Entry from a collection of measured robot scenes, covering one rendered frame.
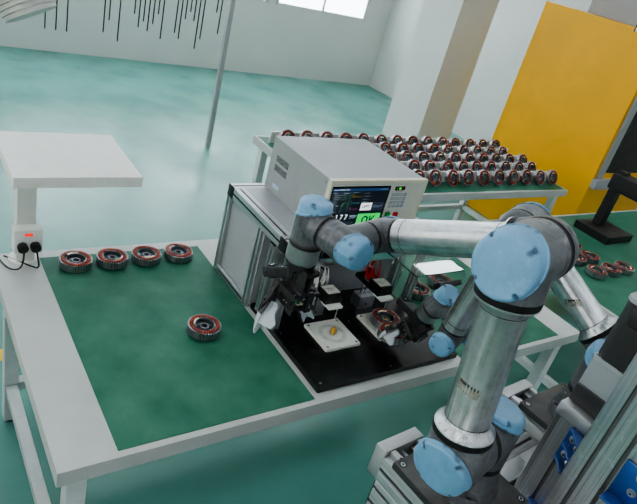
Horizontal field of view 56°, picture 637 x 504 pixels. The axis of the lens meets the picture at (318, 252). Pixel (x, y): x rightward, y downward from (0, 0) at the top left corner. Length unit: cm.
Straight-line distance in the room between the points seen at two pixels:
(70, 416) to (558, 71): 487
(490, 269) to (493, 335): 12
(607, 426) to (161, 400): 114
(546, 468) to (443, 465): 41
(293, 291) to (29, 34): 691
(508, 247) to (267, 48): 823
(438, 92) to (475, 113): 271
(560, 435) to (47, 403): 128
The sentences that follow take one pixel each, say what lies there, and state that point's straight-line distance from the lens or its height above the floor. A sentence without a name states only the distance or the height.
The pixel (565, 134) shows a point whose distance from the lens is 562.
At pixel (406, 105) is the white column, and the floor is 73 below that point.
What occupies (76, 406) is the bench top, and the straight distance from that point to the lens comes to 179.
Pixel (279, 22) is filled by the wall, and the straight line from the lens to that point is 908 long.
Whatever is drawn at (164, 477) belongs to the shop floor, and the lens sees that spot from 262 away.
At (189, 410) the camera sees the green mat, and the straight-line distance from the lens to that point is 180.
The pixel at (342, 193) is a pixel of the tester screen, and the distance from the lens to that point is 201.
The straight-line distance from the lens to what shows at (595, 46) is 559.
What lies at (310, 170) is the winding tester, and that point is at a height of 130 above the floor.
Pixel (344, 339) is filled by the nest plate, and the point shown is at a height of 78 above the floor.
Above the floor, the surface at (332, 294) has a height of 92.
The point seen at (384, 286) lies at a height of 92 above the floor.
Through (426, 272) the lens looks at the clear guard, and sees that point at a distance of 215.
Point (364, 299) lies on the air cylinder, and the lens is 236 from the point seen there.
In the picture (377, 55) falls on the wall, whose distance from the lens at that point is 1023.
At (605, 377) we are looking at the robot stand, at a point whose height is 134.
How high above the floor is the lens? 200
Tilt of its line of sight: 27 degrees down
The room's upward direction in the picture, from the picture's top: 16 degrees clockwise
